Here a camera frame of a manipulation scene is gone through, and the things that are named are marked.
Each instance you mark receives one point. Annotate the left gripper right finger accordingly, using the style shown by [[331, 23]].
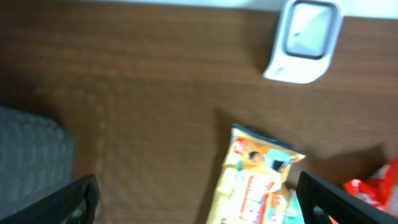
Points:
[[323, 202]]

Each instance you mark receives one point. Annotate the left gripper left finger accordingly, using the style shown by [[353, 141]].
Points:
[[75, 203]]

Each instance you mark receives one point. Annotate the red snack packet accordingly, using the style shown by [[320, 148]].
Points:
[[379, 190]]

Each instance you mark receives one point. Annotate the teal tissue pack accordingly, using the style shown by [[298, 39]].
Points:
[[293, 212]]

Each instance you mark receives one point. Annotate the yellow wet wipes pack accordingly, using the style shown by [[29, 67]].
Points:
[[251, 186]]

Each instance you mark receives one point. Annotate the grey plastic basket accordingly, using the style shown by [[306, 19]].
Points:
[[36, 159]]

